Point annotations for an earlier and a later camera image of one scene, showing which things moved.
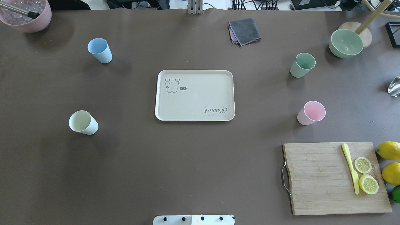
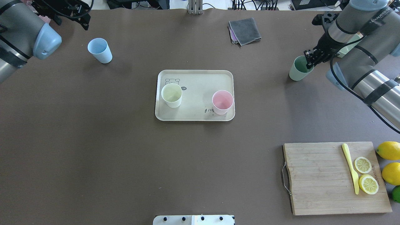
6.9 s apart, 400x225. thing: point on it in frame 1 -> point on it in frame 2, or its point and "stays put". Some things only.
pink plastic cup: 312,112 -> 222,100
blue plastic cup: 99,48 stays put
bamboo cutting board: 321,182 stays put
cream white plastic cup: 82,121 -> 172,93
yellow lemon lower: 391,173 stays put
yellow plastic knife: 345,149 stays put
